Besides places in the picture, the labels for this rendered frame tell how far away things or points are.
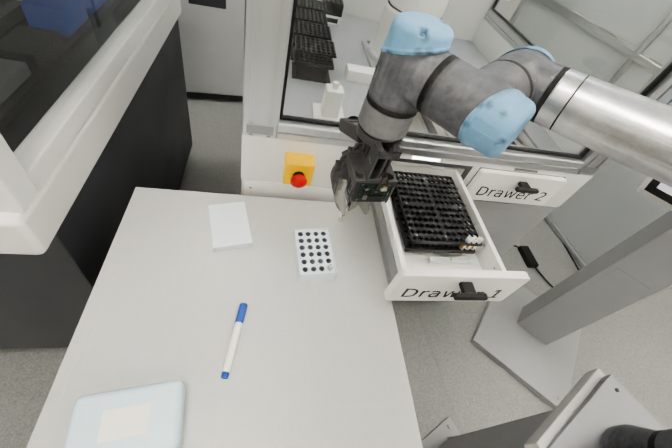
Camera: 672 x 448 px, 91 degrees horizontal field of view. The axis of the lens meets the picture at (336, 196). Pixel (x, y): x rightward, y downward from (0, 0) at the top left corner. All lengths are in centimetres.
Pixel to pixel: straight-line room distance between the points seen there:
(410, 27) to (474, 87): 10
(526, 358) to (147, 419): 163
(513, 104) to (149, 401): 65
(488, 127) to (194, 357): 61
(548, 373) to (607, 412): 100
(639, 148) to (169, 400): 72
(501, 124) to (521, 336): 165
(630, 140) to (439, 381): 136
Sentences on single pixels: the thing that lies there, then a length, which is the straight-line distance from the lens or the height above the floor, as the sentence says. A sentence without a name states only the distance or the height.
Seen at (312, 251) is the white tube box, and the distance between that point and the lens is 78.
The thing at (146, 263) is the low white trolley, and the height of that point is 76.
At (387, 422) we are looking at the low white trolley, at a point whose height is 76.
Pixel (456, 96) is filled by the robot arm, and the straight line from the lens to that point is 40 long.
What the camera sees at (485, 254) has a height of 87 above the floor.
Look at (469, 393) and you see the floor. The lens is 174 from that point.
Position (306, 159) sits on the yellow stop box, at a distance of 81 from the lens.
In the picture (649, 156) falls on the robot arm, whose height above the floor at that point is 129.
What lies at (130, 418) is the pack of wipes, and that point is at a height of 81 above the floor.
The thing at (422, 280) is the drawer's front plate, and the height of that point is 91.
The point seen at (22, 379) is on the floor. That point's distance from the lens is 165.
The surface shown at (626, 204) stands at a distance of 246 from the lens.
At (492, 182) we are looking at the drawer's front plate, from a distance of 104.
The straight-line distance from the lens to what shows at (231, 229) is 82.
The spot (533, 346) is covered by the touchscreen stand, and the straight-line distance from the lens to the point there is 199.
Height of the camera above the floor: 144
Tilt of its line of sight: 46 degrees down
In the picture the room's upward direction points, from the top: 19 degrees clockwise
